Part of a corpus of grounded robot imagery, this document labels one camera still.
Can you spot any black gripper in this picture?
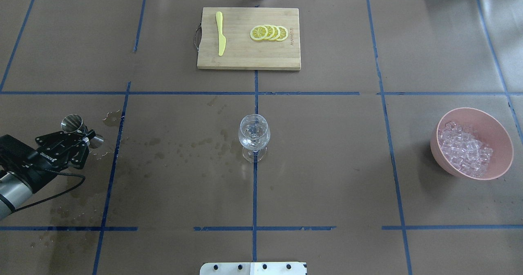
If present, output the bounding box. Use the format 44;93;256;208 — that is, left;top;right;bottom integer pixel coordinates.
25;130;96;177

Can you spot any steel double jigger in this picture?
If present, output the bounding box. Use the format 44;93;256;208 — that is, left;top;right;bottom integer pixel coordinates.
60;114;104;149

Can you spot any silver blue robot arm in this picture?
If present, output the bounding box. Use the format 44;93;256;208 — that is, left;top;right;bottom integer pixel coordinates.
0;130;97;219

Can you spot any clear wine glass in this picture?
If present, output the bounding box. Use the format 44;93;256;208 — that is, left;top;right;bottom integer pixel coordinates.
238;114;271;163

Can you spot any pile of clear ice cubes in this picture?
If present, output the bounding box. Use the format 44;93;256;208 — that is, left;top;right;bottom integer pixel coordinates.
437;122;494;178

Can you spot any yellow plastic knife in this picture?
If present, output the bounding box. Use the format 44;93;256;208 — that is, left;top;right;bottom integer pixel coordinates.
215;11;226;56

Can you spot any bamboo cutting board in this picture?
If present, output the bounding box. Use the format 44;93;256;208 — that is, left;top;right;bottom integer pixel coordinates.
197;7;302;71

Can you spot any lemon slice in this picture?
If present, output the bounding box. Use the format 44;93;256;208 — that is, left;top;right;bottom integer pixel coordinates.
268;25;281;41
250;25;269;41
263;25;272;40
275;26;289;42

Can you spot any pink plastic bowl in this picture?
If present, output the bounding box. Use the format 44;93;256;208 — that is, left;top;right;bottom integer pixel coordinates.
429;107;514;181

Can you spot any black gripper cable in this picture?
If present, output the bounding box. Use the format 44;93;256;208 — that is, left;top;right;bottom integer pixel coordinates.
12;167;86;213

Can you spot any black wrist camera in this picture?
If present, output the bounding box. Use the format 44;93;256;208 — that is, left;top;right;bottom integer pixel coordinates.
0;135;37;174

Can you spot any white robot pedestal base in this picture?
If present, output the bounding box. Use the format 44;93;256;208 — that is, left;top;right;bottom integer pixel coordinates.
199;262;308;275

